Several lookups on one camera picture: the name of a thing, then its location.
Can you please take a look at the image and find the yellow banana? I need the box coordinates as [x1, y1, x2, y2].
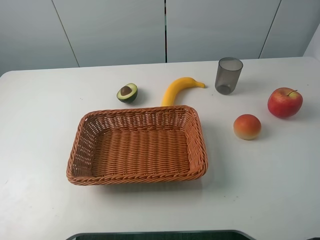
[161, 77, 206, 107]

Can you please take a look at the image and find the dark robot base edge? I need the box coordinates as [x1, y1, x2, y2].
[67, 230, 254, 240]

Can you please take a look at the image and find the brown wicker basket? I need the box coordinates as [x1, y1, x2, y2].
[66, 105, 208, 186]

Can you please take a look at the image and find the halved avocado with pit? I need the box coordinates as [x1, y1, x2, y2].
[116, 83, 138, 104]

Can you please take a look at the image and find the grey translucent plastic cup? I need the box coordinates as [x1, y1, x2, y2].
[214, 57, 243, 95]

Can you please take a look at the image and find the orange red peach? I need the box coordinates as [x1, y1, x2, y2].
[233, 114, 262, 141]

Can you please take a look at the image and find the red apple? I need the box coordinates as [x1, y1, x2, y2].
[267, 87, 303, 119]

